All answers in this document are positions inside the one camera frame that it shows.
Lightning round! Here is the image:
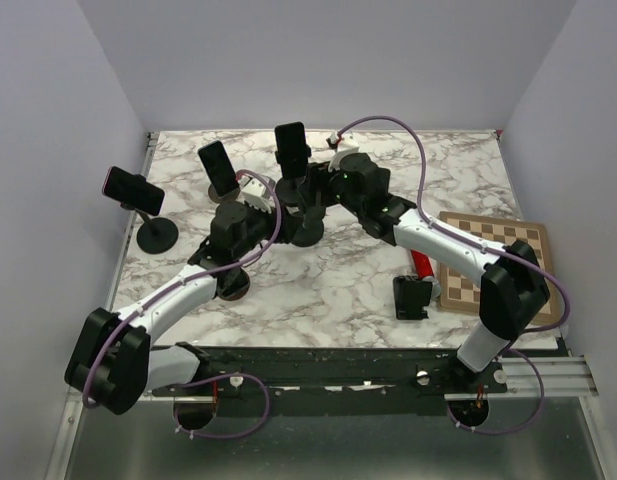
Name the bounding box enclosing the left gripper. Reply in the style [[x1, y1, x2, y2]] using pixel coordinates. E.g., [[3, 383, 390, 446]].
[[233, 199, 304, 260]]

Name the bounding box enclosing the black clamp stand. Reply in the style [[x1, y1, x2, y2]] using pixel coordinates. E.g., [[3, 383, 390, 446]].
[[291, 206, 326, 248]]

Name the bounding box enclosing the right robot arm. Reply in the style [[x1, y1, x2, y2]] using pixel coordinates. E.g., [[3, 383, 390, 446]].
[[297, 153, 550, 392]]

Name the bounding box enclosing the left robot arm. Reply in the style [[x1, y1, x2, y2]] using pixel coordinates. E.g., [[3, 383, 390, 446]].
[[64, 201, 303, 415]]

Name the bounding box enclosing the back centre black stand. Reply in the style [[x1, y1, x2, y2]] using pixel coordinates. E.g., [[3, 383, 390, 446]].
[[275, 145, 312, 207]]

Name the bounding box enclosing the back centre black phone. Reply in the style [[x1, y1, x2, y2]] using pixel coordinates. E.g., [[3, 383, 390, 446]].
[[274, 121, 310, 179]]

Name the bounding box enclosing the black phone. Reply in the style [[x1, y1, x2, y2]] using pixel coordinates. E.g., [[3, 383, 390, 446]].
[[197, 140, 239, 195], [274, 121, 310, 179]]

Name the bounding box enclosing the back left black phone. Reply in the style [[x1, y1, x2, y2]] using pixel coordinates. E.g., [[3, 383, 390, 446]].
[[197, 140, 239, 195]]

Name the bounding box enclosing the far left black stand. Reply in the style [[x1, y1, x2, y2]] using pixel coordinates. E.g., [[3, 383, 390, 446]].
[[120, 203, 179, 255]]

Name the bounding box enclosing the right black folding stand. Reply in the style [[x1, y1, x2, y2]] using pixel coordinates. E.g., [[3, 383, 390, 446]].
[[392, 275, 434, 321]]

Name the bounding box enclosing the red cylinder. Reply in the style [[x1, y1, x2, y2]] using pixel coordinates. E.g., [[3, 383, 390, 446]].
[[410, 250, 436, 282]]

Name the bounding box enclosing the wooden chessboard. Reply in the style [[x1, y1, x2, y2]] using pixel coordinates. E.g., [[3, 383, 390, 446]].
[[437, 211, 554, 314]]

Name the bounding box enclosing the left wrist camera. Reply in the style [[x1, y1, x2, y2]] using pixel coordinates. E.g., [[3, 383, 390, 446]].
[[238, 175, 275, 213]]

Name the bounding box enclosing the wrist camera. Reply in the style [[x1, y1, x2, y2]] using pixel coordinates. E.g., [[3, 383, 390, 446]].
[[238, 175, 275, 213], [327, 132, 359, 171]]

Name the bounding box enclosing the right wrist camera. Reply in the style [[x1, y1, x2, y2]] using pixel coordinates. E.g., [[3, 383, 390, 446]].
[[327, 132, 359, 171]]

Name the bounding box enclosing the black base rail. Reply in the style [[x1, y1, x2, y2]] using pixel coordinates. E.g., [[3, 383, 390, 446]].
[[152, 347, 507, 418]]

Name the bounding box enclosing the aluminium frame rail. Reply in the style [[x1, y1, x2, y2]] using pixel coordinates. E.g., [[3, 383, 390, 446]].
[[47, 348, 603, 479]]

